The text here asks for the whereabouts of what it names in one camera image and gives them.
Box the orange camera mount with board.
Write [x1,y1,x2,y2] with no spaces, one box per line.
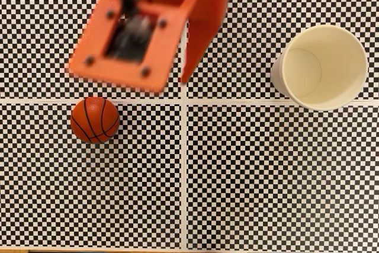
[68,0,191,93]

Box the cream paper cup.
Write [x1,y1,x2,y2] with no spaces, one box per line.
[270,24,370,111]

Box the small orange basketball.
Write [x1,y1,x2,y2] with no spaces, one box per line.
[70,96,121,145]

